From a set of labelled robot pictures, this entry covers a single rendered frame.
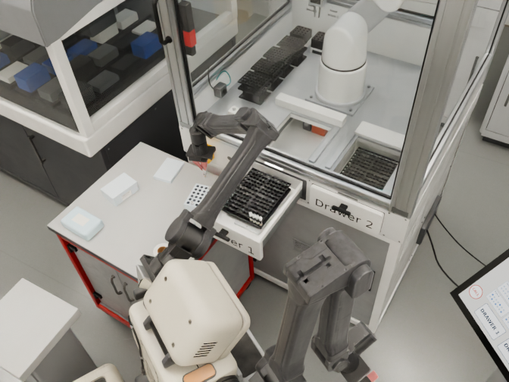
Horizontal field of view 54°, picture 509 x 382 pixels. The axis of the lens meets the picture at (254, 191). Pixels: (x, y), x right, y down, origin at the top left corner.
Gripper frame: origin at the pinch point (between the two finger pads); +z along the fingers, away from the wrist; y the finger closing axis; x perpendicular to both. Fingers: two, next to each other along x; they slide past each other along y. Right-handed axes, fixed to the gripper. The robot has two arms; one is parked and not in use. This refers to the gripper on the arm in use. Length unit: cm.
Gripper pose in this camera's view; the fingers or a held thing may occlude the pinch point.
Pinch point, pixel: (204, 167)
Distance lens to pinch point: 196.6
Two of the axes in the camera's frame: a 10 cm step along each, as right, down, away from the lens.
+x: -2.1, 7.2, -6.6
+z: 0.6, 6.8, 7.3
